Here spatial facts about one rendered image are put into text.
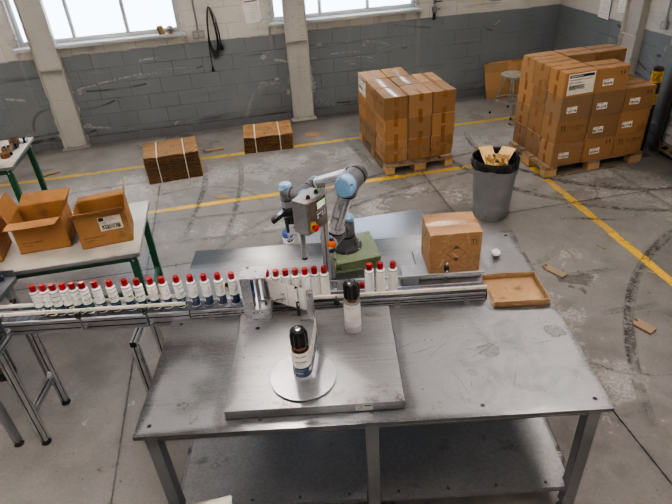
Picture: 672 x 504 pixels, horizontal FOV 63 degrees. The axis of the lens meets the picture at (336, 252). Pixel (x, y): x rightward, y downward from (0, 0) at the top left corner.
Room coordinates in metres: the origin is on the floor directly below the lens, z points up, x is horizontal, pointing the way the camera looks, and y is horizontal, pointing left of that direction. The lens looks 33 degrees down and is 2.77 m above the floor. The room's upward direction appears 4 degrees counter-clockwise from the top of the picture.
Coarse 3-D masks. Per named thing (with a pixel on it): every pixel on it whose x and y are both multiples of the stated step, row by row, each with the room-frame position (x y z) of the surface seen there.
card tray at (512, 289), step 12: (492, 276) 2.56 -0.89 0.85; (504, 276) 2.55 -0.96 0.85; (516, 276) 2.55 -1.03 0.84; (528, 276) 2.55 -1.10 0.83; (492, 288) 2.47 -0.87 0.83; (504, 288) 2.46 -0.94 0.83; (516, 288) 2.45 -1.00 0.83; (528, 288) 2.44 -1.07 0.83; (540, 288) 2.43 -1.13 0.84; (492, 300) 2.36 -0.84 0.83; (504, 300) 2.35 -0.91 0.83; (516, 300) 2.30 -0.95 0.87; (528, 300) 2.30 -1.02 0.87; (540, 300) 2.30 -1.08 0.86
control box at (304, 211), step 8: (304, 192) 2.56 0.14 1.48; (312, 192) 2.55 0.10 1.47; (320, 192) 2.55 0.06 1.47; (296, 200) 2.48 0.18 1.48; (304, 200) 2.47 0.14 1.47; (312, 200) 2.48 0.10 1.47; (296, 208) 2.47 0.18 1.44; (304, 208) 2.44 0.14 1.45; (312, 208) 2.46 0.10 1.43; (320, 208) 2.52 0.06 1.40; (296, 216) 2.47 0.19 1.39; (304, 216) 2.44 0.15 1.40; (312, 216) 2.46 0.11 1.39; (296, 224) 2.47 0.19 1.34; (304, 224) 2.44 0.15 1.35; (312, 224) 2.45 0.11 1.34; (320, 224) 2.51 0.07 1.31; (304, 232) 2.45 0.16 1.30; (312, 232) 2.44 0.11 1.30
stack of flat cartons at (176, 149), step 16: (144, 144) 6.44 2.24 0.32; (160, 144) 6.41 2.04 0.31; (176, 144) 6.38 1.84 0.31; (192, 144) 6.34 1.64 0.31; (144, 160) 5.97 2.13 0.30; (160, 160) 6.01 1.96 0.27; (176, 160) 6.05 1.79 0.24; (192, 160) 6.10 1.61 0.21; (160, 176) 5.98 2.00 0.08; (176, 176) 6.04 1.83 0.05; (192, 176) 6.08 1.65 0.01
